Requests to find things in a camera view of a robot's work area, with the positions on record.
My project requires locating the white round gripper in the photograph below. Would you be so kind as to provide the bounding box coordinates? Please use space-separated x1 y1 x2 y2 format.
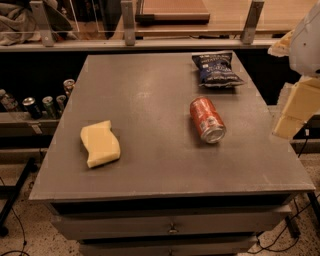
268 1 320 139

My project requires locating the red coke can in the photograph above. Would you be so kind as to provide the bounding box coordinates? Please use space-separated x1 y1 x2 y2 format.
189 96 226 144

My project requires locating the red can on shelf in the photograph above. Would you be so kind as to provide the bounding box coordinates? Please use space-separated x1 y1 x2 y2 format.
63 79 75 97

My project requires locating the silver can on shelf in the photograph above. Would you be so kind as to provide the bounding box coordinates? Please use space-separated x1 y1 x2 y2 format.
56 95 67 113

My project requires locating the green can on shelf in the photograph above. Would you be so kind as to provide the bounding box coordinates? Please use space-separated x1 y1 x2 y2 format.
42 96 57 119

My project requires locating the dark blue can on shelf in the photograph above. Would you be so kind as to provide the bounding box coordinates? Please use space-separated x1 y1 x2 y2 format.
22 97 42 119

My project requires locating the dark blue chip bag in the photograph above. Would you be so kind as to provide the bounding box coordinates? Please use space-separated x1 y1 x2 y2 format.
192 51 244 88

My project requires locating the grey drawer cabinet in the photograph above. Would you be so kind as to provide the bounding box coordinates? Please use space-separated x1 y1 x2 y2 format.
30 53 313 256

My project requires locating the wooden board behind glass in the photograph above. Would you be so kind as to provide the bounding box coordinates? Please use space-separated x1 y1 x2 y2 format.
135 0 210 23

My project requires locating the yellow sponge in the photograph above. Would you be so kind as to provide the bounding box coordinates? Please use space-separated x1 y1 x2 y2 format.
80 120 121 168

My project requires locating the grey cloth behind glass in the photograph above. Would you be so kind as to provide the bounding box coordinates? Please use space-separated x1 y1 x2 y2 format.
0 0 73 47

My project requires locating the plastic bottle on shelf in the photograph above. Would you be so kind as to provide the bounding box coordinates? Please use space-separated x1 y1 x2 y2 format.
0 89 20 112

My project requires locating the black stand leg left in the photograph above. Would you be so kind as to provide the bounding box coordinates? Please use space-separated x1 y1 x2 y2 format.
0 158 37 237

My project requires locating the right metal glass bracket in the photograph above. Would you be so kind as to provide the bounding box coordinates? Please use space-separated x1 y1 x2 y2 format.
240 0 264 44

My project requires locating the metal glass bracket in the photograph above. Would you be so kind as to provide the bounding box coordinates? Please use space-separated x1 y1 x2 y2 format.
30 0 54 47
121 0 136 46
240 0 264 44

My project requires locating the black cable right floor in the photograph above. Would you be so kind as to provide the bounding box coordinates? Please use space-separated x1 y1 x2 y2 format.
246 193 320 255

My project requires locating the black cable floor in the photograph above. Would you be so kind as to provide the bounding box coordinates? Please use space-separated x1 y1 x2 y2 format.
246 193 320 255
0 176 31 256

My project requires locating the middle metal glass bracket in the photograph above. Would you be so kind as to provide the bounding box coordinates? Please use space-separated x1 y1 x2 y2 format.
121 0 136 46

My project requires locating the top drawer metal handle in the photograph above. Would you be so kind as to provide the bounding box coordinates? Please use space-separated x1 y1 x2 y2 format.
168 223 179 234

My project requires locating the left metal glass bracket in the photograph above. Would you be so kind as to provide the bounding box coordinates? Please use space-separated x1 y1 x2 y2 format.
30 0 54 47

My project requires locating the black cable left floor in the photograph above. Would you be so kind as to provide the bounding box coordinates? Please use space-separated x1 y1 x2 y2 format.
0 176 31 256

